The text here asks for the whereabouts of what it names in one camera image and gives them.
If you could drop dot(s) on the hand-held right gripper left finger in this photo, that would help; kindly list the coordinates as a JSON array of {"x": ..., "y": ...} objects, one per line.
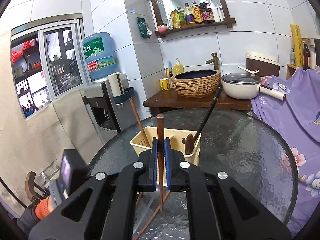
[{"x": 155, "y": 162}]

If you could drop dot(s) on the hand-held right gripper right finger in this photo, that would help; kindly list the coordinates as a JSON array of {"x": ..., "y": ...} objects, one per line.
[{"x": 167, "y": 165}]

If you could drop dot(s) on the cream perforated utensil holder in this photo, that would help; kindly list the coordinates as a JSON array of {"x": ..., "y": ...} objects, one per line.
[{"x": 177, "y": 132}]

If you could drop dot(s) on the person's left forearm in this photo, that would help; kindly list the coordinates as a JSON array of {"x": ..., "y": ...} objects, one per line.
[{"x": 43, "y": 207}]

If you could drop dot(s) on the brown wooden chair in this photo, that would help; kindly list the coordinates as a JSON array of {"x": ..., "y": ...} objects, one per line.
[{"x": 31, "y": 187}]

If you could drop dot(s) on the grey water dispenser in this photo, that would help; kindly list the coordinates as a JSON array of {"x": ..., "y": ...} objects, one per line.
[{"x": 100, "y": 110}]

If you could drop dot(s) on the dark wooden counter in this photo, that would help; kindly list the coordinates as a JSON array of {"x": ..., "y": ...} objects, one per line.
[{"x": 170, "y": 102}]

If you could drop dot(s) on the yellow mug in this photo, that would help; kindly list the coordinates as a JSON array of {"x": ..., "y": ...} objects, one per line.
[{"x": 164, "y": 84}]

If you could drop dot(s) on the woven pattern basin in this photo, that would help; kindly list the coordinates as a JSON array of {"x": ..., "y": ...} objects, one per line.
[{"x": 197, "y": 86}]

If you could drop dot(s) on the yellow soap dispenser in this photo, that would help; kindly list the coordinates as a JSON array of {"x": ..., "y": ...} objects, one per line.
[{"x": 178, "y": 68}]

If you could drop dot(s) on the white pot with glass lid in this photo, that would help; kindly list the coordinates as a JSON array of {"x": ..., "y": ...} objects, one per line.
[{"x": 237, "y": 91}]

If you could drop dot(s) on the sliding window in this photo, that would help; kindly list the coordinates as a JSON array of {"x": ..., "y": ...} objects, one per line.
[{"x": 62, "y": 62}]

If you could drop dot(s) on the blue water jug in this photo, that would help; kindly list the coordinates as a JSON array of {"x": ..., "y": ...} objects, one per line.
[{"x": 98, "y": 55}]

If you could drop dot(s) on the bronze bamboo faucet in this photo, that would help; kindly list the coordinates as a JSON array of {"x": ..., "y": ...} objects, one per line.
[{"x": 214, "y": 60}]

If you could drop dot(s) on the white rice paddle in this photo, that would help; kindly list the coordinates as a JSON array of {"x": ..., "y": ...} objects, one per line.
[{"x": 246, "y": 70}]

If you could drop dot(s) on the red paper fan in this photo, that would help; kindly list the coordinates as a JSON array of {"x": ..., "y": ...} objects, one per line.
[{"x": 22, "y": 51}]

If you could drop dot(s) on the pink bowl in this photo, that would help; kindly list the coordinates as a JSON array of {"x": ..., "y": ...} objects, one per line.
[{"x": 161, "y": 29}]

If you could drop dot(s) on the purple floral cloth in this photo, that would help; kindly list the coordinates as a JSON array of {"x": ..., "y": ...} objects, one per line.
[{"x": 295, "y": 120}]

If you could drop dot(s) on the brown and white rice cooker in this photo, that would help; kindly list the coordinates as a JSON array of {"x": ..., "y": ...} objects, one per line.
[{"x": 262, "y": 65}]

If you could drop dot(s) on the yellow snack packet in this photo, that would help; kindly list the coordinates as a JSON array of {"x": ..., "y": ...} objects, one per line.
[{"x": 174, "y": 20}]

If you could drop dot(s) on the green bottle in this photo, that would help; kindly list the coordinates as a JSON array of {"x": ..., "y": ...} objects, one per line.
[{"x": 182, "y": 17}]

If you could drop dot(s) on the purple label bottle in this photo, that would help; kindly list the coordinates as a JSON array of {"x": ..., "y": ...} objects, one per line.
[{"x": 189, "y": 16}]

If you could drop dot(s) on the yellow label oil bottle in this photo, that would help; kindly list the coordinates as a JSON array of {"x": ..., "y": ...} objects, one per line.
[{"x": 197, "y": 13}]

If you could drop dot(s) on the wooden crate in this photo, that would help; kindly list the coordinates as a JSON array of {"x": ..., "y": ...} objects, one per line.
[{"x": 291, "y": 71}]

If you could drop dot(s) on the dark soy sauce bottle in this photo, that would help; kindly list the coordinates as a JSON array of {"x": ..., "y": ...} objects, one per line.
[{"x": 206, "y": 11}]

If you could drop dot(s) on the wooden framed mirror shelf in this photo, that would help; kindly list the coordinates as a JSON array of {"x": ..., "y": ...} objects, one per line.
[{"x": 152, "y": 2}]

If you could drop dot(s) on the white squeeze bottle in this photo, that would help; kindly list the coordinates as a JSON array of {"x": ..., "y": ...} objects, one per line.
[
  {"x": 222, "y": 13},
  {"x": 215, "y": 12}
]

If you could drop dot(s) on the small clear bottle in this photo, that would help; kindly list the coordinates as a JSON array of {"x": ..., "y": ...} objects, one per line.
[{"x": 292, "y": 56}]

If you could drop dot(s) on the brown glass bottle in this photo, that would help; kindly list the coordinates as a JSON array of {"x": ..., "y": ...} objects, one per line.
[{"x": 306, "y": 57}]

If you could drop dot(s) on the yellow wrap roll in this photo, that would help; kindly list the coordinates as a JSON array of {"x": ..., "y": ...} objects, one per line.
[{"x": 297, "y": 45}]

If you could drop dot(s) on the white wall socket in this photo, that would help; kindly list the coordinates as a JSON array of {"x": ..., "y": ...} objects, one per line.
[{"x": 51, "y": 171}]

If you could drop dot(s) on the blue and white wall holder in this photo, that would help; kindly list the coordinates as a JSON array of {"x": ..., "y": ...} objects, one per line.
[{"x": 126, "y": 96}]

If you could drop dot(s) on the green wall packet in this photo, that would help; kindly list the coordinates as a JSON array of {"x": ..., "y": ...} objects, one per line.
[{"x": 143, "y": 27}]

